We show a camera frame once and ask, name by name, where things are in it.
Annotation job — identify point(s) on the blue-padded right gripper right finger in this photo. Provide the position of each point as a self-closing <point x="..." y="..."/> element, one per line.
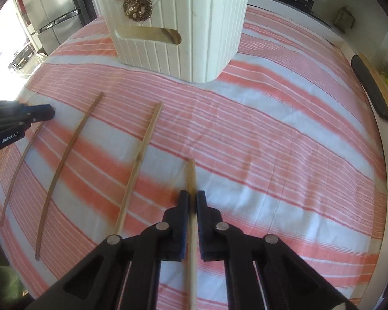
<point x="262" y="273"/>

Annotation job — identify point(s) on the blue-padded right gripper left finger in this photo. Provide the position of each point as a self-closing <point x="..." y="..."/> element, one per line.
<point x="123" y="273"/>

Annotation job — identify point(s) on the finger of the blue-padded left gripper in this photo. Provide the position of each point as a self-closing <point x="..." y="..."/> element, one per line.
<point x="37" y="113"/>

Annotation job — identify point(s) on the wooden chopstick three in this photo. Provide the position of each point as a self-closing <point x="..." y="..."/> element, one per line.
<point x="136" y="169"/>

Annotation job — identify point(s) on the wooden chopstick six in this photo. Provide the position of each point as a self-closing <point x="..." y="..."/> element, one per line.
<point x="192" y="237"/>

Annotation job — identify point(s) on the grey double-door refrigerator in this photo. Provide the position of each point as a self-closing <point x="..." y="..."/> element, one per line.
<point x="55" y="21"/>

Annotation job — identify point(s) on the pink striped tablecloth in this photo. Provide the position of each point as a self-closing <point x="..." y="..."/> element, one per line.
<point x="284" y="142"/>

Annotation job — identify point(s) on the cream utensil holder box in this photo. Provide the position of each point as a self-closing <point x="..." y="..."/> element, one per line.
<point x="190" y="40"/>

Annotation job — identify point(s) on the wooden cutting board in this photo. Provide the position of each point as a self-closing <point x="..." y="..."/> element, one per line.
<point x="373" y="83"/>

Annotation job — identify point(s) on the glass french press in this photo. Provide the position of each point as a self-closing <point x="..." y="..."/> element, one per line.
<point x="344" y="20"/>

